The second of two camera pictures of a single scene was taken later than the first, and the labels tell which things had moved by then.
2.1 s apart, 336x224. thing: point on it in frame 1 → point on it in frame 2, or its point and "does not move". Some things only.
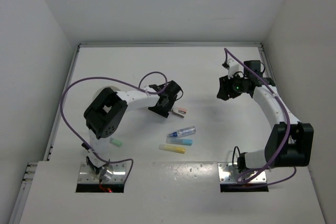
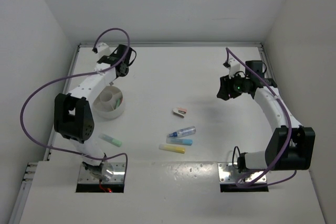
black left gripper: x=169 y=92 → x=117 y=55
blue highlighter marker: x=187 y=142 does not move
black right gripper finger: x=223 y=82 does not move
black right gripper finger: x=222 y=96 does not move
